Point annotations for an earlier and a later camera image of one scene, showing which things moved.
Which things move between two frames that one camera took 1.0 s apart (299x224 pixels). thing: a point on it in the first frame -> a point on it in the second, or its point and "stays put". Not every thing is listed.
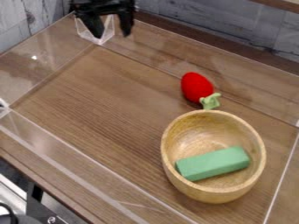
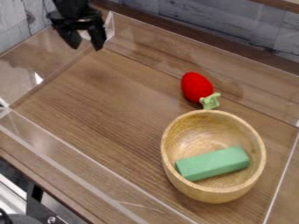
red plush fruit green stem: [199, 89] stays put
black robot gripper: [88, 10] -> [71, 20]
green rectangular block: [212, 163] stays put
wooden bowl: [214, 154] stays put
